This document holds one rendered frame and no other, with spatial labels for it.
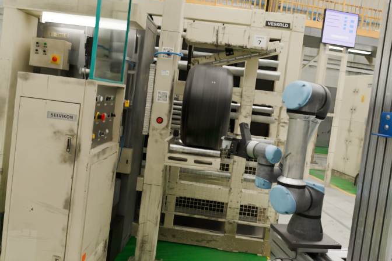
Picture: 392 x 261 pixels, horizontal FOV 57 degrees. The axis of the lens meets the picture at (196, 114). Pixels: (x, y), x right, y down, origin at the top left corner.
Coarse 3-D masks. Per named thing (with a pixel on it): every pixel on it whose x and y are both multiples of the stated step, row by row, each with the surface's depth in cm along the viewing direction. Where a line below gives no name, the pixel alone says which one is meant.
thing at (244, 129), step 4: (240, 124) 172; (244, 124) 171; (240, 128) 171; (244, 128) 170; (248, 128) 173; (240, 132) 171; (244, 132) 169; (248, 132) 171; (244, 136) 168; (248, 136) 170; (244, 140) 168; (248, 140) 169; (244, 144) 168
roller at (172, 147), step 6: (174, 144) 235; (174, 150) 235; (180, 150) 235; (186, 150) 234; (192, 150) 234; (198, 150) 234; (204, 150) 233; (210, 150) 233; (216, 150) 234; (216, 156) 234
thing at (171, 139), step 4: (172, 136) 253; (164, 140) 231; (168, 140) 231; (172, 140) 254; (164, 144) 231; (168, 144) 232; (164, 148) 231; (168, 148) 234; (164, 152) 231; (168, 152) 233
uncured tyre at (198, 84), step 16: (192, 80) 225; (208, 80) 224; (224, 80) 225; (192, 96) 220; (208, 96) 220; (224, 96) 220; (192, 112) 220; (208, 112) 219; (224, 112) 220; (192, 128) 223; (208, 128) 222; (224, 128) 224; (192, 144) 234; (208, 144) 231
